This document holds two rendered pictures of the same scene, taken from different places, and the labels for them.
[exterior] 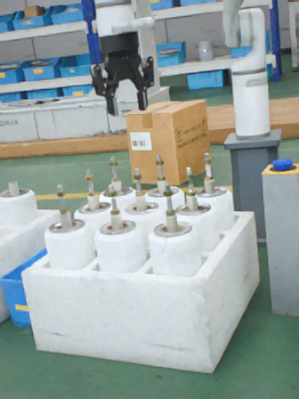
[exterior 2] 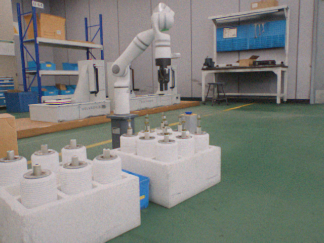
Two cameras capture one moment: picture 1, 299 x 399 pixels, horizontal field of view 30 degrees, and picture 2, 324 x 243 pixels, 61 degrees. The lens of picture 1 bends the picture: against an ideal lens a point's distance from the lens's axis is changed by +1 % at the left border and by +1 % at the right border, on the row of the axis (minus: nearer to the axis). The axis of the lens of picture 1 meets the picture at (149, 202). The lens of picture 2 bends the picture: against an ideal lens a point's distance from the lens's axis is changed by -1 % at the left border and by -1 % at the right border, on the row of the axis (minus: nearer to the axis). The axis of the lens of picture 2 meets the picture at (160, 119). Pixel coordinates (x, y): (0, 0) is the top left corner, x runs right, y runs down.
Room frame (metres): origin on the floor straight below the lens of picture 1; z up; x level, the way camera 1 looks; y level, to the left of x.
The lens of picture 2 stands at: (0.77, 1.29, 0.51)
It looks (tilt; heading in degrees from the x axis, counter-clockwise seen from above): 8 degrees down; 287
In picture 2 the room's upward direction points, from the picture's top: 1 degrees counter-clockwise
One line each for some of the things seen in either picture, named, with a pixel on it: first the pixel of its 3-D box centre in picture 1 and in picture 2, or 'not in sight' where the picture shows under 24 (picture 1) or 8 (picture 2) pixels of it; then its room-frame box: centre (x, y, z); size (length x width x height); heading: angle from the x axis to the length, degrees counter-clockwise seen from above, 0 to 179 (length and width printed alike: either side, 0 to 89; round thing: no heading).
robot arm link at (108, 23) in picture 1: (120, 16); (166, 51); (1.13, 0.01, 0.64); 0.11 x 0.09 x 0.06; 31
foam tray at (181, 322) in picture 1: (151, 276); (165, 166); (1.15, 0.02, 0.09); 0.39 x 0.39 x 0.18; 64
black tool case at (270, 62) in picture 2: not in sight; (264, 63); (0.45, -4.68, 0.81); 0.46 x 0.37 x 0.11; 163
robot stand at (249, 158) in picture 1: (256, 188); (123, 138); (1.52, -0.31, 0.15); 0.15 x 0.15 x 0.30; 73
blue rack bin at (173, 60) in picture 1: (165, 54); not in sight; (6.03, -0.38, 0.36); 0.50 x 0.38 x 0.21; 164
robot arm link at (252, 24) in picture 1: (247, 44); (121, 76); (1.52, -0.31, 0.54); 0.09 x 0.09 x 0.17; 85
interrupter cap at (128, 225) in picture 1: (117, 227); (184, 137); (1.04, 0.07, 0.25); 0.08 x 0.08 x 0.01
